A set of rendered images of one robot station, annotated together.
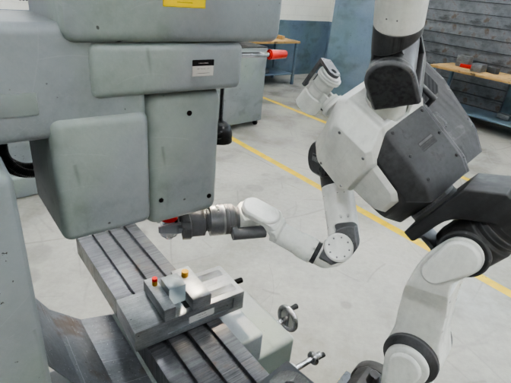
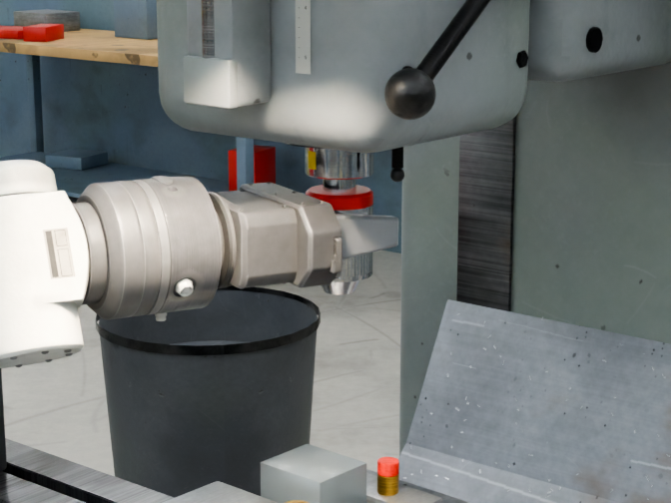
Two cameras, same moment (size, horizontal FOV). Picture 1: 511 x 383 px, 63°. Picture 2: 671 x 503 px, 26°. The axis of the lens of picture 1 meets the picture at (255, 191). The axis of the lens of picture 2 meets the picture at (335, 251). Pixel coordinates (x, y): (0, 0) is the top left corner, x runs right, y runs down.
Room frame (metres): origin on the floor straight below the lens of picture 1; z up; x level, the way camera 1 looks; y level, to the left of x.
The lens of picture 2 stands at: (1.94, 0.04, 1.46)
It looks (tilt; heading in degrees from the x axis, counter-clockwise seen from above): 13 degrees down; 169
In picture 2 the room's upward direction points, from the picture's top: straight up
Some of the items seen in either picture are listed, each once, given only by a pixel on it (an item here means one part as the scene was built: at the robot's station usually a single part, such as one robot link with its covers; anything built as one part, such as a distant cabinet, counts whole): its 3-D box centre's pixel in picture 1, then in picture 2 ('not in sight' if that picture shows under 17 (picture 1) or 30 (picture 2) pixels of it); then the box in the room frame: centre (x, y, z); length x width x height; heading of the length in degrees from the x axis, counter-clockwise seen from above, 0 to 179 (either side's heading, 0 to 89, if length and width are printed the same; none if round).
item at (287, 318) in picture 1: (280, 321); not in sight; (1.29, -0.16, 0.63); 0.16 x 0.12 x 0.12; 130
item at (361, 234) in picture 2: not in sight; (359, 236); (1.00, 0.24, 1.24); 0.06 x 0.02 x 0.03; 108
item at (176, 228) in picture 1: (170, 229); not in sight; (0.94, 0.22, 1.24); 0.06 x 0.02 x 0.03; 108
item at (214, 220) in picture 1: (201, 221); (220, 243); (0.99, 0.14, 1.24); 0.13 x 0.12 x 0.10; 18
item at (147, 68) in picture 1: (150, 58); not in sight; (0.94, 0.26, 1.68); 0.34 x 0.24 x 0.10; 130
